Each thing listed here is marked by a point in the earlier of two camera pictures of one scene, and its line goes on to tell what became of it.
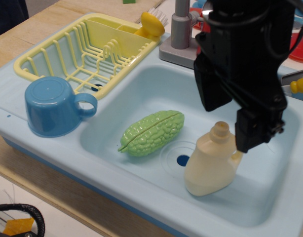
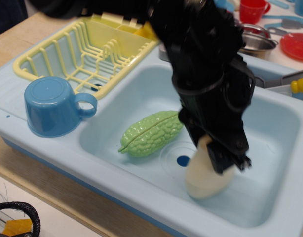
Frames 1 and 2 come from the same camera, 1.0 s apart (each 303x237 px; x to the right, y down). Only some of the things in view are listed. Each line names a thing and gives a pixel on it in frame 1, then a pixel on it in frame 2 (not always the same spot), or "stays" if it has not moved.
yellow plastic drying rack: (91, 53) stays
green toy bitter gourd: (147, 133) stays
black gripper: (247, 43) to (214, 82)
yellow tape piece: (16, 226) stays
